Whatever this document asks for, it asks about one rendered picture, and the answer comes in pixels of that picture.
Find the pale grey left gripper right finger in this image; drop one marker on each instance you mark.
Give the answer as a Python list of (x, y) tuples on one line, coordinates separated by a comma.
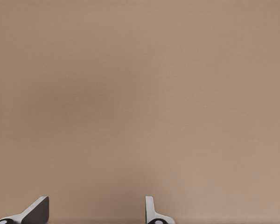
[(151, 210)]

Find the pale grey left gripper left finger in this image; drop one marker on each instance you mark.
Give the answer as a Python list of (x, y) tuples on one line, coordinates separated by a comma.
[(35, 211)]

